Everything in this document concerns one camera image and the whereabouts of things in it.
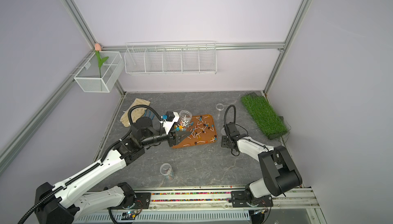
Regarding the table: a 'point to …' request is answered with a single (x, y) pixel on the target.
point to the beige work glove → (136, 113)
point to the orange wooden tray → (203, 132)
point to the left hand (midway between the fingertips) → (188, 129)
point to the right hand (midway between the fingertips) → (227, 140)
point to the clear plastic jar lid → (223, 131)
